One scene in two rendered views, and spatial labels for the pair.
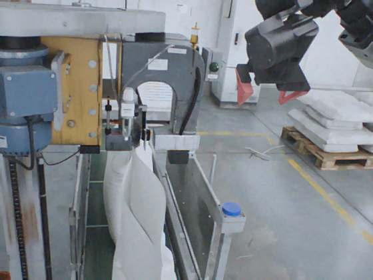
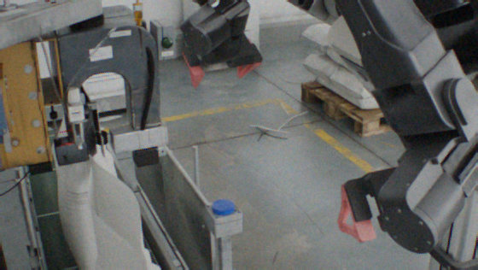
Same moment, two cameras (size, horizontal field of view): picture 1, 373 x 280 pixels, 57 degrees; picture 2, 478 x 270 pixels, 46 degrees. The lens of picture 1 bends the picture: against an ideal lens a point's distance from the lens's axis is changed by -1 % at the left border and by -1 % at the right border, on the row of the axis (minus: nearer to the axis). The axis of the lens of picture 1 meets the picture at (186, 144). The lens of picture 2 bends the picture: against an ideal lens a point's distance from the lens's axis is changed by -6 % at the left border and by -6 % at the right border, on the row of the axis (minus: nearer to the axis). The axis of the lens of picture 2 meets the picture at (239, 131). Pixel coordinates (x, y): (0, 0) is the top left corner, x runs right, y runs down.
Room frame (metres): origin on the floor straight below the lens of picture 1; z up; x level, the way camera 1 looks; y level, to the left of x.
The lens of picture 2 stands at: (-0.40, -0.04, 1.67)
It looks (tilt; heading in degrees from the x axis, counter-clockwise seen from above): 24 degrees down; 352
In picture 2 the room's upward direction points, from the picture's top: 1 degrees counter-clockwise
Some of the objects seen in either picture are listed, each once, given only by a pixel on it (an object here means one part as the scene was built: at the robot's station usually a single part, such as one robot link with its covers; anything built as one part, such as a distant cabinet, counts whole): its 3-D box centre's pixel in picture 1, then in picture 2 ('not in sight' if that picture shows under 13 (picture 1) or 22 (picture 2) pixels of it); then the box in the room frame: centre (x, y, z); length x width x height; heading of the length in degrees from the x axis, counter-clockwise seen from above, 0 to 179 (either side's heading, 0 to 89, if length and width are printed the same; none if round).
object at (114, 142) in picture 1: (118, 139); (70, 149); (0.98, 0.21, 1.04); 0.08 x 0.06 x 0.05; 105
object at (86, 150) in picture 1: (90, 147); (40, 166); (0.96, 0.29, 1.01); 0.06 x 0.04 x 0.02; 105
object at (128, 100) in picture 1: (128, 114); (78, 118); (0.93, 0.17, 1.14); 0.05 x 0.04 x 0.16; 105
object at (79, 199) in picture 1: (82, 183); (30, 217); (1.50, 0.50, 0.54); 1.05 x 0.02 x 0.41; 15
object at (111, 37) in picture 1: (110, 63); (45, 61); (1.05, 0.26, 1.26); 0.22 x 0.05 x 0.16; 15
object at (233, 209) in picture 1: (231, 210); (223, 208); (0.96, -0.17, 0.84); 0.06 x 0.06 x 0.02
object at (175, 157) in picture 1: (182, 154); (150, 152); (1.04, 0.01, 0.98); 0.09 x 0.05 x 0.05; 105
